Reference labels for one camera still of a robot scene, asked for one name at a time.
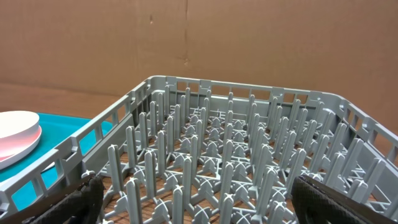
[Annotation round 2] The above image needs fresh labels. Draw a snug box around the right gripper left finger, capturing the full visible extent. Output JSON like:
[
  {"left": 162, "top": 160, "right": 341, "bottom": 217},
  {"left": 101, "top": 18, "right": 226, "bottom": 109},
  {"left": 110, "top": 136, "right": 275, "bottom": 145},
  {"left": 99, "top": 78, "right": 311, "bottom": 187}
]
[{"left": 0, "top": 174, "right": 105, "bottom": 224}]

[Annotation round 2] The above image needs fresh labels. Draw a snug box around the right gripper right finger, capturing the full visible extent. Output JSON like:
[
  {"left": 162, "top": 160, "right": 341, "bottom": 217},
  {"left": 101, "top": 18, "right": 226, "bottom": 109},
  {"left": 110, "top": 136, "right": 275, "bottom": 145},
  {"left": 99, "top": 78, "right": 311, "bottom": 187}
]
[{"left": 291, "top": 175, "right": 397, "bottom": 224}]

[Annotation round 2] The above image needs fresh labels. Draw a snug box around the pink bowl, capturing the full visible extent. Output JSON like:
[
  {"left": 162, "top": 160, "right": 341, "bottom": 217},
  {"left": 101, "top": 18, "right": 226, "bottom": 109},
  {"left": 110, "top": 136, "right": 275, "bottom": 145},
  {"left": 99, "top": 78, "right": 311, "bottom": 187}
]
[{"left": 1, "top": 111, "right": 42, "bottom": 154}]

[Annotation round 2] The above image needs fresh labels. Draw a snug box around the grey dishwasher rack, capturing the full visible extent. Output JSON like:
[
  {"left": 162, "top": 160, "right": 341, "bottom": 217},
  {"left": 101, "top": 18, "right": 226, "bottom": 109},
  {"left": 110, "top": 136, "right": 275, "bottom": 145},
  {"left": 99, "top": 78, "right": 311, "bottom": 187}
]
[{"left": 1, "top": 76, "right": 397, "bottom": 223}]

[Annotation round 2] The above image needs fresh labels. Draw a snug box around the teal serving tray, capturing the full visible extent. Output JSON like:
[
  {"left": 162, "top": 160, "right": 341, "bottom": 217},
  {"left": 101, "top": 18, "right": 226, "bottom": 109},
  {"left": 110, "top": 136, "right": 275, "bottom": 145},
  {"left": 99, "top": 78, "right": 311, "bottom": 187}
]
[{"left": 1, "top": 113, "right": 113, "bottom": 210}]

